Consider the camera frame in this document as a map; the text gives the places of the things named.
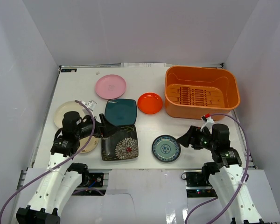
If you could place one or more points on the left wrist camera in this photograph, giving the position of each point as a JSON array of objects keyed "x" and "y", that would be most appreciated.
[{"x": 90, "y": 104}]

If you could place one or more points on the teal square plate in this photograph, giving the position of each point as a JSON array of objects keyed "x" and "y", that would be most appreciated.
[{"x": 121, "y": 111}]

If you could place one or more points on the orange plastic bin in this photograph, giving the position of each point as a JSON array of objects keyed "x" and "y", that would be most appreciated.
[{"x": 191, "y": 92}]

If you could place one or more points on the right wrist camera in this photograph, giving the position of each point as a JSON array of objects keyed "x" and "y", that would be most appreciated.
[{"x": 208, "y": 123}]

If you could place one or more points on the small orange round plate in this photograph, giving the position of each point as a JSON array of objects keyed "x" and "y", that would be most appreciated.
[{"x": 150, "y": 103}]

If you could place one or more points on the black floral square plate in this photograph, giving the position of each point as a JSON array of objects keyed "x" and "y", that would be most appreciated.
[{"x": 123, "y": 145}]

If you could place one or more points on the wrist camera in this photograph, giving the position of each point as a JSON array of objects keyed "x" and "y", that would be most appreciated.
[
  {"x": 208, "y": 123},
  {"x": 90, "y": 104}
]

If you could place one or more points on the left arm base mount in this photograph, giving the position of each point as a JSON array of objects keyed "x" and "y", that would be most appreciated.
[{"x": 96, "y": 185}]

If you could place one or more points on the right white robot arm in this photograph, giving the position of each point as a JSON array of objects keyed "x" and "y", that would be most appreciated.
[{"x": 225, "y": 173}]

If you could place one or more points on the white paper sheets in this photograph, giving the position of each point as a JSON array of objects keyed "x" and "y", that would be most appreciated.
[{"x": 143, "y": 65}]

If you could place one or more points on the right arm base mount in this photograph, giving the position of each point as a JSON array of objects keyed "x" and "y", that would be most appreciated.
[{"x": 197, "y": 186}]

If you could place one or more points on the beige floral round plate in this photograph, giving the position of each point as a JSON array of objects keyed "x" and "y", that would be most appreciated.
[{"x": 90, "y": 146}]

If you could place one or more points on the pink round plate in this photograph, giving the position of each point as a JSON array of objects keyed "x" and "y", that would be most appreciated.
[{"x": 110, "y": 86}]

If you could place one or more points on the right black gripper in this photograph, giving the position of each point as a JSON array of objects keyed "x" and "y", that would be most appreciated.
[{"x": 195, "y": 132}]

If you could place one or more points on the white round plate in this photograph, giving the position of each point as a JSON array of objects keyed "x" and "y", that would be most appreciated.
[{"x": 67, "y": 107}]

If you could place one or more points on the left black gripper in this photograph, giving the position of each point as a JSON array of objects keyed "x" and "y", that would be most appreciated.
[{"x": 101, "y": 127}]

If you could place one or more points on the blue patterned round plate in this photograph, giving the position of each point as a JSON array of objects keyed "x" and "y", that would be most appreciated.
[{"x": 165, "y": 148}]

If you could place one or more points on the black label sticker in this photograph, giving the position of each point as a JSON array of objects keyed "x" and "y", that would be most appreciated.
[{"x": 64, "y": 70}]

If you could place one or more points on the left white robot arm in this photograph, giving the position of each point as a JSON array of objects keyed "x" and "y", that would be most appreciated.
[{"x": 62, "y": 175}]

